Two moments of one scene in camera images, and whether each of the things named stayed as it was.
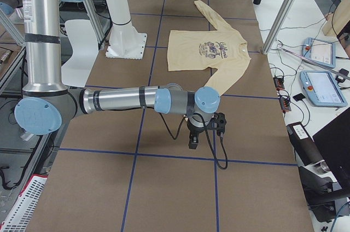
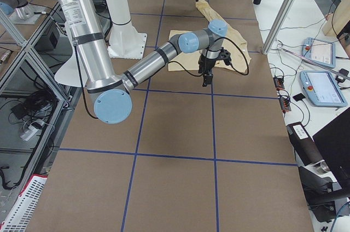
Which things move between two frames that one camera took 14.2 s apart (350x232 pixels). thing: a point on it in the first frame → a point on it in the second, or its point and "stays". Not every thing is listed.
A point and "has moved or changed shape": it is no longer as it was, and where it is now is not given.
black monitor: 333,143 stays
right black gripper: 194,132 → 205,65
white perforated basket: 18,216 stays
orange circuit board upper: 279,83 stays
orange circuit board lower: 285,103 stays
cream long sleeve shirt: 219,49 has moved or changed shape
